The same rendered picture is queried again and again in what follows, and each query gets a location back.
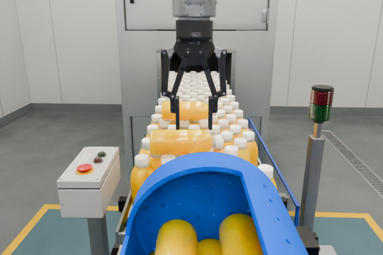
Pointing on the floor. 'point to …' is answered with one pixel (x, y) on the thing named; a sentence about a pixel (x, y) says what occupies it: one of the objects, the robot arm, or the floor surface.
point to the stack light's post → (311, 181)
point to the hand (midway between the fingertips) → (194, 115)
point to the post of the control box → (98, 235)
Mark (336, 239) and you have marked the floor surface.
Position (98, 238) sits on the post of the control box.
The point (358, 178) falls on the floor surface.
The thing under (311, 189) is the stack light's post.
